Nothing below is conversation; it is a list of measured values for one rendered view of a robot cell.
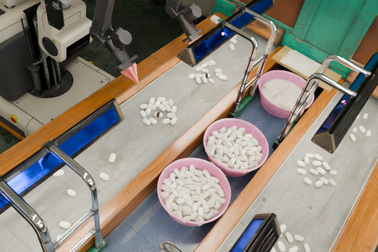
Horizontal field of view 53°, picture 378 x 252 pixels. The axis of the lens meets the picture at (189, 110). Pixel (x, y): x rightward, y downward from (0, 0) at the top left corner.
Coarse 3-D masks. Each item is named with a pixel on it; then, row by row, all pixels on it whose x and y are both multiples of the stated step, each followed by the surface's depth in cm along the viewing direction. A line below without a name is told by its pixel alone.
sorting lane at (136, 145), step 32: (224, 64) 189; (160, 96) 168; (192, 96) 171; (128, 128) 154; (160, 128) 156; (96, 160) 141; (128, 160) 143; (32, 192) 129; (64, 192) 131; (0, 224) 121
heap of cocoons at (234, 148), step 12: (216, 132) 158; (228, 132) 159; (240, 132) 161; (216, 144) 155; (228, 144) 154; (240, 144) 156; (252, 144) 156; (216, 156) 150; (228, 156) 153; (240, 156) 151; (252, 156) 152; (240, 168) 148; (252, 168) 150
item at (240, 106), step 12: (252, 12) 154; (228, 24) 146; (252, 36) 142; (252, 48) 145; (252, 60) 147; (264, 60) 163; (240, 84) 159; (240, 96) 162; (252, 96) 179; (240, 108) 173
